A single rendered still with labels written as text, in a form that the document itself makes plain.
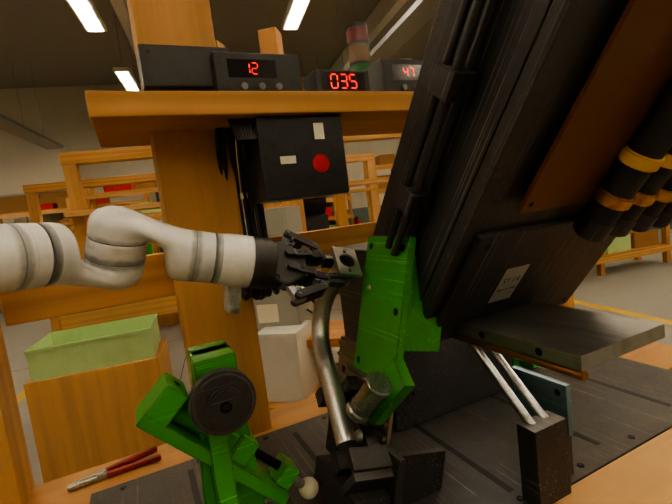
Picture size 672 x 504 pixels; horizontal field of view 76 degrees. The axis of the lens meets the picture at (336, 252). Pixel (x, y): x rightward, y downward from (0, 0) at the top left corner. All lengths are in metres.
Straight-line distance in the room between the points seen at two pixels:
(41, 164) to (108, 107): 10.44
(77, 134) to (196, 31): 10.19
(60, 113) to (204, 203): 10.43
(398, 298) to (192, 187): 0.46
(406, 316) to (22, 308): 0.70
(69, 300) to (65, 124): 10.28
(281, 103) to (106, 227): 0.38
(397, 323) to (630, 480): 0.39
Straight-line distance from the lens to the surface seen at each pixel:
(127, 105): 0.76
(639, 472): 0.80
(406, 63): 0.99
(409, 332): 0.61
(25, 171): 11.27
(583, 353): 0.56
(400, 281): 0.59
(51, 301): 0.96
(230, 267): 0.59
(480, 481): 0.74
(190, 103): 0.77
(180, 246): 0.58
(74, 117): 11.16
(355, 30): 1.09
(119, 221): 0.57
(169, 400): 0.54
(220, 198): 0.87
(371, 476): 0.64
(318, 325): 0.72
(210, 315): 0.88
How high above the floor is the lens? 1.32
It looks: 6 degrees down
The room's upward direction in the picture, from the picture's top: 7 degrees counter-clockwise
